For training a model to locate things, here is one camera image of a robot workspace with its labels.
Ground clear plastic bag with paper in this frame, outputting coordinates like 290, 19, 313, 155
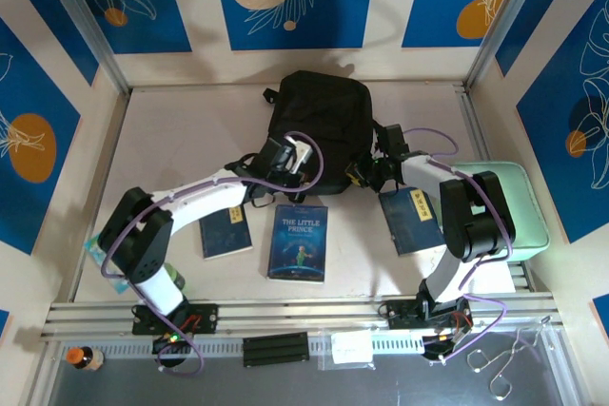
317, 328, 377, 372

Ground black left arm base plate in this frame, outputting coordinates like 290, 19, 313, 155
131, 303, 220, 336

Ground mint green pencil case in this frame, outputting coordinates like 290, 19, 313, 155
451, 161, 551, 264

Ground Little Prince book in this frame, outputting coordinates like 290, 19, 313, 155
265, 203, 330, 285

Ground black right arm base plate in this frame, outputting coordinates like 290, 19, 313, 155
380, 299, 475, 331

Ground aluminium corner post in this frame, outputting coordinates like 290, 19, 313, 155
35, 0, 132, 93
463, 0, 556, 88

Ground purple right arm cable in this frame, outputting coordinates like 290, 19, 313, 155
402, 127, 513, 364

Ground white slotted cable duct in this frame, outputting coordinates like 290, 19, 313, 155
61, 334, 424, 358

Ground small dark blue book two-column label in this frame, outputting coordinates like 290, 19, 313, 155
198, 205, 254, 261

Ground bent metal wire hooks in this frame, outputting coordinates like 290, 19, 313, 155
465, 315, 553, 401

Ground dark blue book narrow yellow label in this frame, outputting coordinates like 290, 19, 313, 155
378, 185, 448, 258

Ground small green bottle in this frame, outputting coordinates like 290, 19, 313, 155
164, 262, 187, 291

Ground black ribbed block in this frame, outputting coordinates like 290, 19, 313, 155
242, 333, 309, 368

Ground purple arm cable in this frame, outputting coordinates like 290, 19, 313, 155
402, 127, 513, 364
102, 132, 327, 377

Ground aluminium rail frame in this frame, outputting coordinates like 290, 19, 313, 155
40, 294, 558, 338

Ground orange-capped brown bottle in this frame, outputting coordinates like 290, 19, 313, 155
65, 346, 106, 373

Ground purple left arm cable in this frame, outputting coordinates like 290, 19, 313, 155
102, 132, 327, 377

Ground black backpack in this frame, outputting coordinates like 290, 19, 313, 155
223, 69, 405, 210

